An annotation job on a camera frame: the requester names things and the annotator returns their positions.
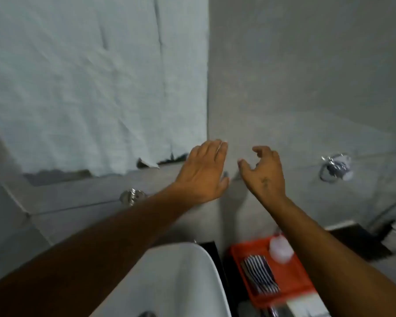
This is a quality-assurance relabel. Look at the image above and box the person's left hand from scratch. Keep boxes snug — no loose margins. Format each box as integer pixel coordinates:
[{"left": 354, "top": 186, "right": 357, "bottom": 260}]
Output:
[{"left": 173, "top": 139, "right": 230, "bottom": 205}]

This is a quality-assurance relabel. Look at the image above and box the person's right hand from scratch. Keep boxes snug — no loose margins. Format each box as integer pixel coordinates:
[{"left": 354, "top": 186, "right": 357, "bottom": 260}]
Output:
[{"left": 238, "top": 146, "right": 288, "bottom": 203}]

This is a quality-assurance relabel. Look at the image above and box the person's left forearm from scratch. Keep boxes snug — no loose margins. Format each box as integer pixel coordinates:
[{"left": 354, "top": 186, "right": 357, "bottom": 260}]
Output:
[{"left": 0, "top": 186, "right": 182, "bottom": 317}]

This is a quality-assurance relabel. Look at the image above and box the person's right forearm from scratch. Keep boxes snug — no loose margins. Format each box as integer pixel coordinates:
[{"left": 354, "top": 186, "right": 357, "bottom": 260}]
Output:
[{"left": 273, "top": 196, "right": 396, "bottom": 317}]

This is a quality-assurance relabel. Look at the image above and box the white plastic bottle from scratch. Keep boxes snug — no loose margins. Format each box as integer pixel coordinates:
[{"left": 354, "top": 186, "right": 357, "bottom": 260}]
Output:
[{"left": 268, "top": 232, "right": 295, "bottom": 265}]

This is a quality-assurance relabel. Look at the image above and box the striped folded cloth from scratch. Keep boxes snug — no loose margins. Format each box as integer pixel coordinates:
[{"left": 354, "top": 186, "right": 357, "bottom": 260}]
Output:
[{"left": 240, "top": 255, "right": 281, "bottom": 296}]

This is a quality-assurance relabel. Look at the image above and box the white ceramic sink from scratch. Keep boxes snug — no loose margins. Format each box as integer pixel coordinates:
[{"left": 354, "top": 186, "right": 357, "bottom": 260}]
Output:
[{"left": 88, "top": 242, "right": 232, "bottom": 317}]

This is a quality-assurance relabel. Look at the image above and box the orange plastic tray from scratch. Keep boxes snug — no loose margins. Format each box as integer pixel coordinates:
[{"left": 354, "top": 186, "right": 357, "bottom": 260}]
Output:
[{"left": 230, "top": 235, "right": 318, "bottom": 309}]

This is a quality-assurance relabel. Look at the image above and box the white box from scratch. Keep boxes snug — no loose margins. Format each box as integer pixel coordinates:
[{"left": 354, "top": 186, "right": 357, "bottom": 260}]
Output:
[{"left": 285, "top": 298, "right": 330, "bottom": 317}]

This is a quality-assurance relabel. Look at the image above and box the white torn cover sheet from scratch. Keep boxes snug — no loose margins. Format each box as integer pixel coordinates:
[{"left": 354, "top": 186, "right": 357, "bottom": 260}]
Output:
[{"left": 0, "top": 0, "right": 209, "bottom": 177}]

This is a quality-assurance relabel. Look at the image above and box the chrome towel ring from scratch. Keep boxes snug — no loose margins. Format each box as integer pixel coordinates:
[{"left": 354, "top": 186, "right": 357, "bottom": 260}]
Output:
[{"left": 319, "top": 154, "right": 354, "bottom": 182}]

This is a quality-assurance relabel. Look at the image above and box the chrome round wall fitting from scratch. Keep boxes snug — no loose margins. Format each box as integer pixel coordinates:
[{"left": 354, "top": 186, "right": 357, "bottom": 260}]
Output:
[{"left": 119, "top": 189, "right": 148, "bottom": 207}]

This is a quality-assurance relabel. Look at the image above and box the wall mirror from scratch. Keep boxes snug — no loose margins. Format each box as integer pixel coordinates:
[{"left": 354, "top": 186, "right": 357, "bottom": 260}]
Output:
[{"left": 22, "top": 152, "right": 189, "bottom": 187}]

